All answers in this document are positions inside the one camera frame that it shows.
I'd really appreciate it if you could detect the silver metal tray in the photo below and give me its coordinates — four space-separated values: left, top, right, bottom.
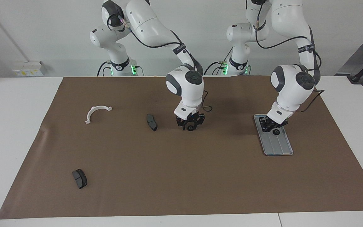
253 114 294 156

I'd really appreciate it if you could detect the dark grey brake pad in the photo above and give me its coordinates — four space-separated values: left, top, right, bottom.
146 113 158 132
72 168 88 189

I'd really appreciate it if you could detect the brown table mat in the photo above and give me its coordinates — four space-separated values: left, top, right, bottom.
0 75 363 219

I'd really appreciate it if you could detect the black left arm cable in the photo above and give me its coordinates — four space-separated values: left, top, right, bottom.
255 16 325 112

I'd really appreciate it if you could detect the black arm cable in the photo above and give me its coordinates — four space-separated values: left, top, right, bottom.
106 14 213 112
255 16 325 112

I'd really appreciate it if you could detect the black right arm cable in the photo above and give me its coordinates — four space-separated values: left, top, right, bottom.
106 14 213 112

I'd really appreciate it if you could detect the white curved plastic bracket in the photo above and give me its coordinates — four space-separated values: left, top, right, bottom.
85 106 113 125

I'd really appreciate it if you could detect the white wall socket box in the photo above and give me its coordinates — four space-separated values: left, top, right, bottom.
12 61 45 77

